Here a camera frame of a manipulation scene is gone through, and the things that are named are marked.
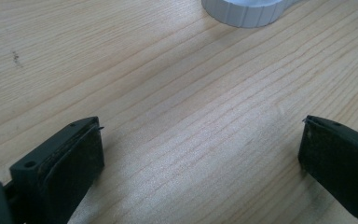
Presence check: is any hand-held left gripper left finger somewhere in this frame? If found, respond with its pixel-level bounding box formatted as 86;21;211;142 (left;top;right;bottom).
8;116;105;224

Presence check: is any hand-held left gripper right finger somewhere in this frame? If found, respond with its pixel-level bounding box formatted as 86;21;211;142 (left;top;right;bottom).
297;115;358;224

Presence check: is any grey ribbed round tray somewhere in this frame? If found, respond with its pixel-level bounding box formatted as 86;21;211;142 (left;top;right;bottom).
200;0;299;29

